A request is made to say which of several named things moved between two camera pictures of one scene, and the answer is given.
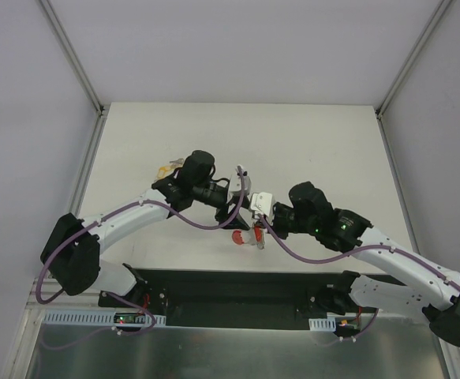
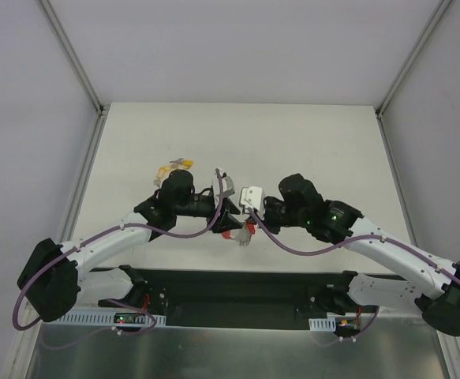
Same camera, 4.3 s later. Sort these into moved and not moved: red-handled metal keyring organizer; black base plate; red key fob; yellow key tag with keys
Moved: red-handled metal keyring organizer; red key fob
Not moved: yellow key tag with keys; black base plate
